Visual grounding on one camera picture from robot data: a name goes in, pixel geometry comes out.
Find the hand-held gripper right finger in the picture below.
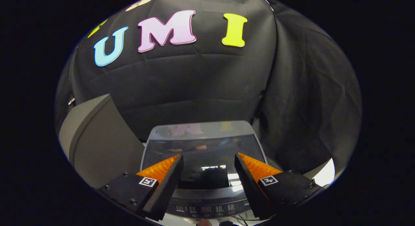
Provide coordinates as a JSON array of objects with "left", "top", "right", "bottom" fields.
[{"left": 234, "top": 152, "right": 325, "bottom": 220}]

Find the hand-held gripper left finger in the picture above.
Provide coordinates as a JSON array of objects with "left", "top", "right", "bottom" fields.
[{"left": 98, "top": 154, "right": 184, "bottom": 221}]

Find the dark grey washing machine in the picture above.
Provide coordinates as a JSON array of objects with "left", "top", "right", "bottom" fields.
[{"left": 140, "top": 121, "right": 271, "bottom": 220}]

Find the black backdrop cloth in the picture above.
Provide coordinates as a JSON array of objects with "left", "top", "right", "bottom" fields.
[{"left": 55, "top": 0, "right": 362, "bottom": 175}]

